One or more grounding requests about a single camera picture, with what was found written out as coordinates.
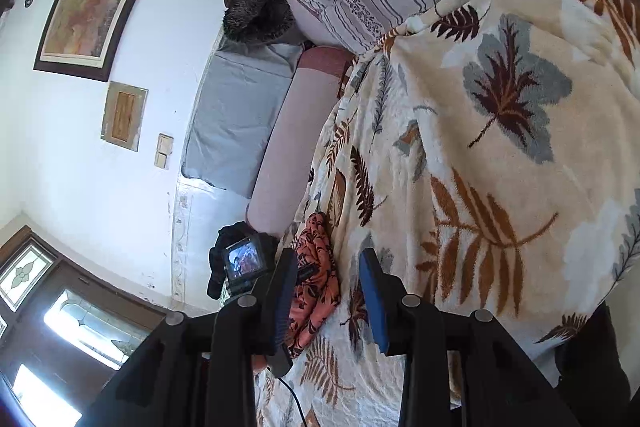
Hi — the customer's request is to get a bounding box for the wall panel plaque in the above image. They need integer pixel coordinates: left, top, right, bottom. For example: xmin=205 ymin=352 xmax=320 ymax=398
xmin=101 ymin=81 xmax=149 ymax=152

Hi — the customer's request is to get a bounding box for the leaf print blanket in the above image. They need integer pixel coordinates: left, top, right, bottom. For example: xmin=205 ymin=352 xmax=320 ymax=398
xmin=252 ymin=0 xmax=640 ymax=427

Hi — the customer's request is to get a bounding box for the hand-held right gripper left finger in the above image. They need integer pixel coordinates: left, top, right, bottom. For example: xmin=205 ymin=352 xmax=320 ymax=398
xmin=80 ymin=248 xmax=300 ymax=427

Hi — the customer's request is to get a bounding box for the pink bolster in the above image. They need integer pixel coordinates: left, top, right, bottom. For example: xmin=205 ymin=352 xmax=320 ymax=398
xmin=245 ymin=46 xmax=354 ymax=238

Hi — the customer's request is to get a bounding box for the brown wooden stained-glass door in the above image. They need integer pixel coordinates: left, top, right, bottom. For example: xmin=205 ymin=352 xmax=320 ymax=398
xmin=0 ymin=217 xmax=174 ymax=427

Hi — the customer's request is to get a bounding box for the dark furry cushion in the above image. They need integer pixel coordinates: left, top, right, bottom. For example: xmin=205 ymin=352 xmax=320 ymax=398
xmin=221 ymin=0 xmax=301 ymax=46

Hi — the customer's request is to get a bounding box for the orange floral garment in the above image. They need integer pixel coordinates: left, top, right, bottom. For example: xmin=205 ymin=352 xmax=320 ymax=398
xmin=287 ymin=213 xmax=342 ymax=358

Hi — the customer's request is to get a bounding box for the beige light switch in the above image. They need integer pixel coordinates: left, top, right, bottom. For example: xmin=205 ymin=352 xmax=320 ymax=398
xmin=153 ymin=133 xmax=175 ymax=170

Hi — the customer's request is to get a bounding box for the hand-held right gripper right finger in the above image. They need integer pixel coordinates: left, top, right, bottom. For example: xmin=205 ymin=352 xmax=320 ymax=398
xmin=358 ymin=248 xmax=583 ymax=427

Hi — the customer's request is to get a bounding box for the blue-grey pillow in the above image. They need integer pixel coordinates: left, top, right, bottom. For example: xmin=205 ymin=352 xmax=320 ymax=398
xmin=181 ymin=39 xmax=306 ymax=200

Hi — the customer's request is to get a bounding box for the black cable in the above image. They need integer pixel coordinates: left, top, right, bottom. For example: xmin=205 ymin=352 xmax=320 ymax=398
xmin=276 ymin=374 xmax=307 ymax=427

